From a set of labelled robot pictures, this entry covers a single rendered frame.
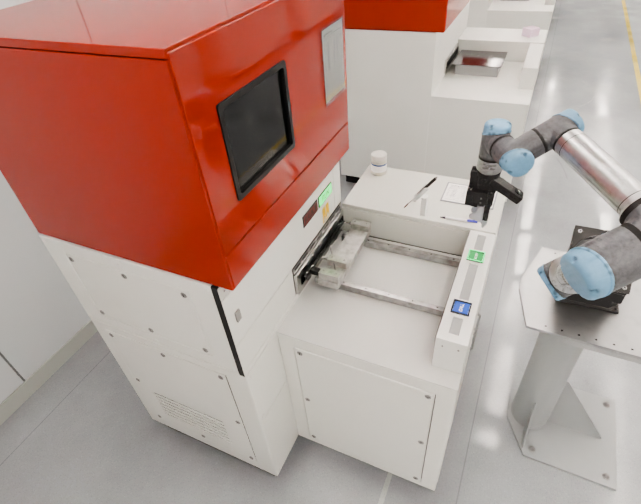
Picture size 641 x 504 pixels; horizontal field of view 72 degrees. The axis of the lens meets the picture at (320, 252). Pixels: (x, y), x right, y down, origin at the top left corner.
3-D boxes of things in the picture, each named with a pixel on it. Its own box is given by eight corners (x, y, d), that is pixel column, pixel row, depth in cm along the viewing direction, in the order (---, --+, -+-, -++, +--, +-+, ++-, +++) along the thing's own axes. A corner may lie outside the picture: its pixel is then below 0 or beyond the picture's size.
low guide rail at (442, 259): (341, 241, 190) (341, 235, 188) (343, 238, 192) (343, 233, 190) (460, 268, 172) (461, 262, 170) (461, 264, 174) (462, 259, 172)
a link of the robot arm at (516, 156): (545, 139, 112) (523, 122, 120) (503, 163, 115) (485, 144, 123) (551, 162, 117) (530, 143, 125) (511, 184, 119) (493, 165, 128)
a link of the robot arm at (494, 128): (492, 130, 120) (479, 118, 127) (485, 166, 127) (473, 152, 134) (519, 126, 121) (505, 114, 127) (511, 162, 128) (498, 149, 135)
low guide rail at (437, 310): (315, 282, 172) (314, 276, 170) (317, 279, 174) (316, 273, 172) (444, 317, 154) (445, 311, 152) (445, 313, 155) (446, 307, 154)
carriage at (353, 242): (318, 285, 167) (317, 279, 165) (353, 229, 191) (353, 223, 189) (337, 290, 164) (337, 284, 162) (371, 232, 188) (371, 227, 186)
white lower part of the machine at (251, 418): (156, 427, 220) (88, 318, 167) (243, 311, 275) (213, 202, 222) (280, 486, 194) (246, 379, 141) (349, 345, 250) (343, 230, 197)
